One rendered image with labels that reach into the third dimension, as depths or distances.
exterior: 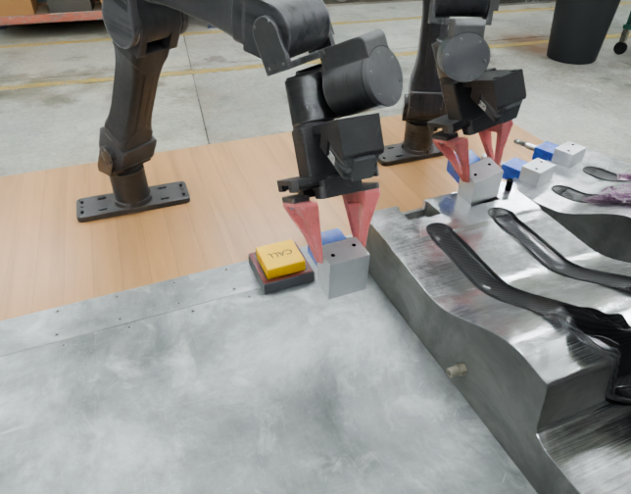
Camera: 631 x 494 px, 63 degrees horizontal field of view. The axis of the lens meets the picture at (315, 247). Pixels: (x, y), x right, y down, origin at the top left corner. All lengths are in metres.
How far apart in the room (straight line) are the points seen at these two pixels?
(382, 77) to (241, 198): 0.53
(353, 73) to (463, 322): 0.30
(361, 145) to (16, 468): 0.49
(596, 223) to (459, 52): 0.37
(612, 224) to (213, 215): 0.65
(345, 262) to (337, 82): 0.19
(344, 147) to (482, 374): 0.29
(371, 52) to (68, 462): 0.52
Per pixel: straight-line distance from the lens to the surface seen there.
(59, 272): 0.89
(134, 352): 0.72
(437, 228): 0.76
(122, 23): 0.74
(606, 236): 0.90
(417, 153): 1.13
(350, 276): 0.59
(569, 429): 0.59
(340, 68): 0.53
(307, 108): 0.56
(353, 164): 0.49
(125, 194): 0.98
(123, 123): 0.87
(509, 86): 0.70
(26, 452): 0.68
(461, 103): 0.75
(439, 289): 0.66
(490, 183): 0.82
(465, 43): 0.68
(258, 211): 0.95
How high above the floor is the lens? 1.31
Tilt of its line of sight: 37 degrees down
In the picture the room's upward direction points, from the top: straight up
